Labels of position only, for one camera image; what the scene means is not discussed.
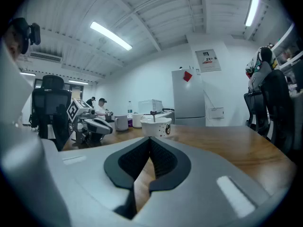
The grey mug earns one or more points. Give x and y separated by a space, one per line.
121 123

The person's head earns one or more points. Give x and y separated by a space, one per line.
13 44

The silver fridge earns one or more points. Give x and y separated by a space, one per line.
188 98

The red paper square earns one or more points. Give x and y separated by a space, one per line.
188 76

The clear water bottle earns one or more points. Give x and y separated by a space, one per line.
129 109

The white wall panel box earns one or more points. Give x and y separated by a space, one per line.
208 60

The black mesh office chair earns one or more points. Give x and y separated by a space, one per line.
49 103
254 110

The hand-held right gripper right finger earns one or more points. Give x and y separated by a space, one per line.
201 174

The white bear-print cup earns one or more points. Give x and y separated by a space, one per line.
156 129

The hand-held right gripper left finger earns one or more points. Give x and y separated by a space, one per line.
94 174

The white green patterned garment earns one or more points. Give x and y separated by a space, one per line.
260 55

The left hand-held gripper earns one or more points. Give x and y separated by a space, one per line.
75 112

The white side table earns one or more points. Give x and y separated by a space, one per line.
165 114

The ceiling air conditioner vent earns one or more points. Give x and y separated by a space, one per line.
46 57

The cream white mug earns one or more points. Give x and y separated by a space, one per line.
137 120

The white shelving desk unit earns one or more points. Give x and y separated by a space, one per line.
284 39

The white boxy appliance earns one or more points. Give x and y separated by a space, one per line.
149 106

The black head-worn camera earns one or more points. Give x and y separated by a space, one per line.
33 35

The ceiling tube light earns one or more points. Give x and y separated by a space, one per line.
78 82
28 74
252 6
110 35

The small white wall box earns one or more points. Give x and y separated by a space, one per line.
216 112

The grey garment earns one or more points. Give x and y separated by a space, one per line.
262 74

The black high-back office chair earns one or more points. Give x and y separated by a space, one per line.
279 107

